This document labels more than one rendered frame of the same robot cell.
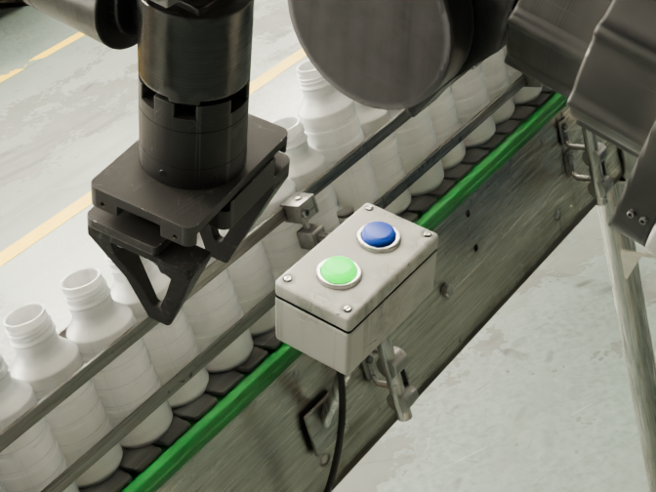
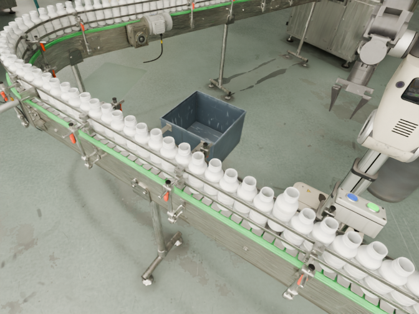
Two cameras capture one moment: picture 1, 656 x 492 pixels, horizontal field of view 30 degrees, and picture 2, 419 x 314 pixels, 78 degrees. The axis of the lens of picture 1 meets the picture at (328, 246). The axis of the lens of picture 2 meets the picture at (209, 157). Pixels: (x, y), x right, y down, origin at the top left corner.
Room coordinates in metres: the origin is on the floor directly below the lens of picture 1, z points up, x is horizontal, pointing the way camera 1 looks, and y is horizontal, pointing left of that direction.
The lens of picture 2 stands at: (1.51, 0.29, 1.74)
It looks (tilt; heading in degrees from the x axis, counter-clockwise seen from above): 47 degrees down; 254
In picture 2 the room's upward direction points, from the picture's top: 5 degrees clockwise
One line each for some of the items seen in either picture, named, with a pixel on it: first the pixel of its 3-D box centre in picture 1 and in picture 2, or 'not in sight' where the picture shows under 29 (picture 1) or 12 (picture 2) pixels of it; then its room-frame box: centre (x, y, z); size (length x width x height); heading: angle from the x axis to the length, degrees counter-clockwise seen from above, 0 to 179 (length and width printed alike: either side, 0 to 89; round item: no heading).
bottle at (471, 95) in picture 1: (458, 76); (213, 179); (1.35, -0.20, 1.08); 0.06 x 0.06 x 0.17
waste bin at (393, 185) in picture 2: not in sight; (404, 162); (-0.38, -0.70, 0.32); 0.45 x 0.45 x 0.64
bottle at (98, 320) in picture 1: (113, 356); (411, 288); (0.94, 0.21, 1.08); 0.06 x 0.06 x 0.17
